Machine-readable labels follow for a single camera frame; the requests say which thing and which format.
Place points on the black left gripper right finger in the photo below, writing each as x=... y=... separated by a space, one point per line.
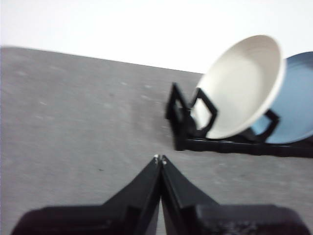
x=207 y=218

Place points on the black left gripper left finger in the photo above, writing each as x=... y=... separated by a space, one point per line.
x=117 y=215

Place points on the cream yellow plate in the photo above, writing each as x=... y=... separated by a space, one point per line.
x=239 y=85

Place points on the black plate rack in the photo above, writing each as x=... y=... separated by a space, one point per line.
x=220 y=147

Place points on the blue plate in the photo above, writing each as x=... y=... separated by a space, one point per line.
x=298 y=98

